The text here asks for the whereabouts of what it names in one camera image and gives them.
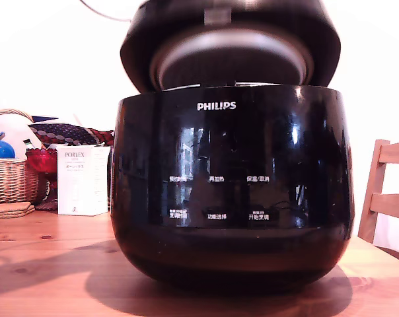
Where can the black rice cooker lid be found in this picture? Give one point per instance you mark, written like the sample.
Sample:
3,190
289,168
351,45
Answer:
232,59

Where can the black Philips rice cooker body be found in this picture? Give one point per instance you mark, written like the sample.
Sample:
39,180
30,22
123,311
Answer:
232,152

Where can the white Porlex box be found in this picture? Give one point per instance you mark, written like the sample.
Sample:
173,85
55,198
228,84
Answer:
75,185

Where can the dark patterned cloth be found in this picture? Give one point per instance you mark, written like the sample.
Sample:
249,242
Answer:
65,132

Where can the red glass bowl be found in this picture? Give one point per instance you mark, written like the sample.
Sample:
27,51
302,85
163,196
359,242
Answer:
41,162

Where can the white cloth bag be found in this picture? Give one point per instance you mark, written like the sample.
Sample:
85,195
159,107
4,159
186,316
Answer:
13,131

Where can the woven wicker basket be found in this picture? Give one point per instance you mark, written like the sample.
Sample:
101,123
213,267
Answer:
8,181

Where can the wooden chair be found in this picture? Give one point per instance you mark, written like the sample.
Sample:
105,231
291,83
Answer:
389,202

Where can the cork coaster stack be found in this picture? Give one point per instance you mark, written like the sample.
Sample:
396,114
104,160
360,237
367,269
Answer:
8,210

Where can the blue ball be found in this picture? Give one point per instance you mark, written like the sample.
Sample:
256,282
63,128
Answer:
0,150

